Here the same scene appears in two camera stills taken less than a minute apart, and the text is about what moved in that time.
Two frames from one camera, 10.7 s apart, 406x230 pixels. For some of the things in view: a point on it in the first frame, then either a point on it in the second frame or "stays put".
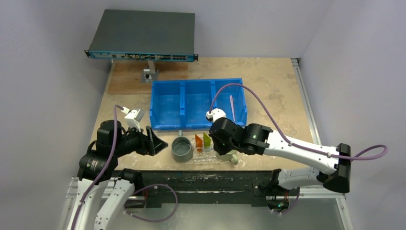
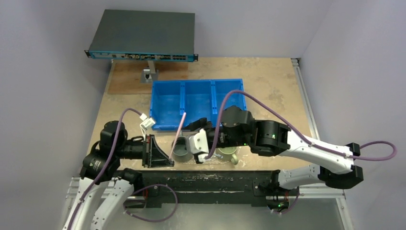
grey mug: [182, 149] stays put
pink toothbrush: [232, 108] to [178, 135]
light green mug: [232, 155] stays put
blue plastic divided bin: [183, 104] stays put
